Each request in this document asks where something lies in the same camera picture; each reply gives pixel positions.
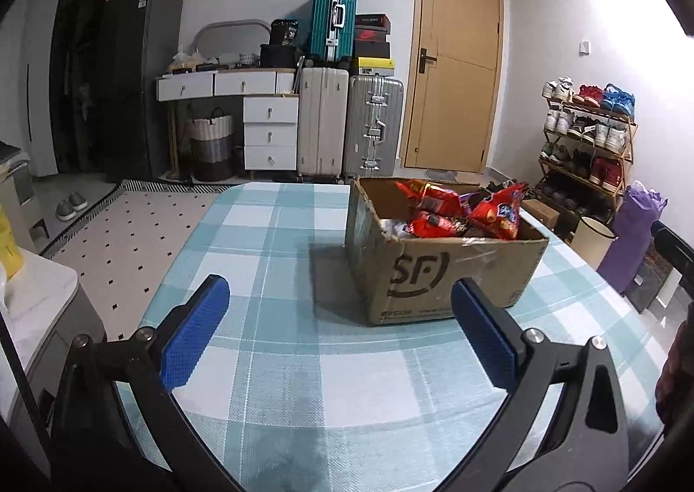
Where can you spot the grey storage bin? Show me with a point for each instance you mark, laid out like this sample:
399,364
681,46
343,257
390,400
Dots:
21,188

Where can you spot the dark open wardrobe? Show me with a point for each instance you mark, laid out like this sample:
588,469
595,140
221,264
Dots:
81,64

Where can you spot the black box red logo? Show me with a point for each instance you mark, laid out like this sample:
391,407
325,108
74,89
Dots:
371,36

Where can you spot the wooden shoe rack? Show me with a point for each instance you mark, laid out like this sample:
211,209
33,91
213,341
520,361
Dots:
632,145

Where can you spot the cream bucket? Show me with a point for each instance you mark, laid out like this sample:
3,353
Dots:
591,245

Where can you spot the grey framed mirror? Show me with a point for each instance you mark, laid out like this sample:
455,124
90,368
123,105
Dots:
233,25

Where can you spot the brown cardboard box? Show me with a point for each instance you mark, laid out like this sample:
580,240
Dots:
488,280

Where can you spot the purple bag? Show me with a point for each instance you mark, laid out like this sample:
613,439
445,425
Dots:
631,243

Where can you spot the small brown carton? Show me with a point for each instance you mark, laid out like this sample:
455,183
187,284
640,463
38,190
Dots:
539,215

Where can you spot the teal suitcase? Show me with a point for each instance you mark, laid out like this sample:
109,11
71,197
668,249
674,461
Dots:
332,20

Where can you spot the red black-band noodle packet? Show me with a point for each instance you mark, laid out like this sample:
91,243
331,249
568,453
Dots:
436,226

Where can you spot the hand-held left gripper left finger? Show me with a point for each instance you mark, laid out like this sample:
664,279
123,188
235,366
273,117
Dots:
195,329

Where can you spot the black red striped shoe box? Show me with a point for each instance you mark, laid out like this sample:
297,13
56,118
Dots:
373,21

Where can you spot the dotted beige rug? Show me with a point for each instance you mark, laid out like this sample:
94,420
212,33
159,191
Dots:
124,253

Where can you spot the grey refrigerator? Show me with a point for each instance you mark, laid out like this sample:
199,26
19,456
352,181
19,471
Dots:
141,91

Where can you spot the red crisp packet blue label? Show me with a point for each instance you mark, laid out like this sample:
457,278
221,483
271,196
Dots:
499,213

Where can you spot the white grey appliance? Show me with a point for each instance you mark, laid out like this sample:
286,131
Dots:
49,308

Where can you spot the grey door mat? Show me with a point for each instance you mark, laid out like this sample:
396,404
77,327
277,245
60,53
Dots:
442,176

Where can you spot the yellow plastic bag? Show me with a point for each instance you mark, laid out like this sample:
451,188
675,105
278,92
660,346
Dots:
8,248

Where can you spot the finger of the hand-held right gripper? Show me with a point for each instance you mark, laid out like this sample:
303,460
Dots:
675,253

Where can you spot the grey slipper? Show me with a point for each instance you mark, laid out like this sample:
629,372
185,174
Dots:
78,201
65,211

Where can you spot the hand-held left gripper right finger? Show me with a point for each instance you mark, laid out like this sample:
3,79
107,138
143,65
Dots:
485,335

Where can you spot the silver suitcase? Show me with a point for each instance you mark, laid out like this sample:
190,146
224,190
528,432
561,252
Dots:
374,123

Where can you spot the red blue noodle packet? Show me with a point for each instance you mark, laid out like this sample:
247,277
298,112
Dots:
428,196

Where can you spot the woven laundry basket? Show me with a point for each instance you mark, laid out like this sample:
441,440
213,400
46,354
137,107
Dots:
211,145

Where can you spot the white desk with drawers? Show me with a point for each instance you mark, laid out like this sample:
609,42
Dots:
268,134

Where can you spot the black pack white print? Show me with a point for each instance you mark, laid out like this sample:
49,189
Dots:
284,32

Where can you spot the black case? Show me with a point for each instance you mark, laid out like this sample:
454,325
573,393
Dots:
279,56

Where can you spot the dark patterned doormat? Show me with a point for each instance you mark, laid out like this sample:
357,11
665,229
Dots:
653,280

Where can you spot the person's right forearm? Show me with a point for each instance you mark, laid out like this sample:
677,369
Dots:
677,373

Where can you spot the beige suitcase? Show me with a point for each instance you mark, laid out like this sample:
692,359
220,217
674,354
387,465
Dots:
322,123

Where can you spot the wooden door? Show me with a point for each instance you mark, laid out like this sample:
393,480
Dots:
461,107

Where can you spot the crumpled clear plastic bag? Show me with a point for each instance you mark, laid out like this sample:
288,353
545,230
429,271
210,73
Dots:
187,61

